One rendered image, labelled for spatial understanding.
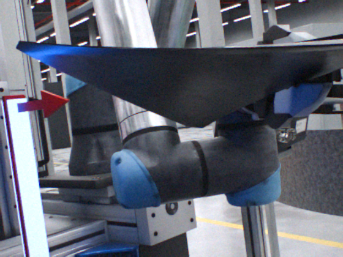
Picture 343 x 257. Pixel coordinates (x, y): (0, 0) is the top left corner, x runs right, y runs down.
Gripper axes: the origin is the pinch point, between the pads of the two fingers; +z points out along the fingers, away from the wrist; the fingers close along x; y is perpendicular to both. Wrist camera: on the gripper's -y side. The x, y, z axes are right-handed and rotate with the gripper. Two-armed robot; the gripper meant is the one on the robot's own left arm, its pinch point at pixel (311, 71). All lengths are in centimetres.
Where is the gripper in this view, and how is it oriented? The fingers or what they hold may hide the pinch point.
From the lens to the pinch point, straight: 41.8
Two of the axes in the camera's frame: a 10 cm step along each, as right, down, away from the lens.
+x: 0.3, 10.0, 0.5
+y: 9.9, -0.3, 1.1
